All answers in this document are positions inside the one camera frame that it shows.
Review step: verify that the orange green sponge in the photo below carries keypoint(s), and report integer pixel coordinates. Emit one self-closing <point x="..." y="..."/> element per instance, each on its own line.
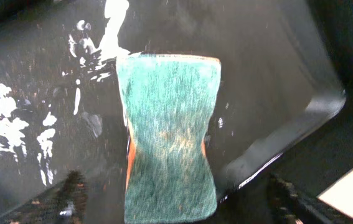
<point x="168" y="101"/>

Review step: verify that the black water basin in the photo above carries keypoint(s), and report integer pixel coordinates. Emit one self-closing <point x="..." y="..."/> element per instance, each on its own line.
<point x="60" y="109"/>

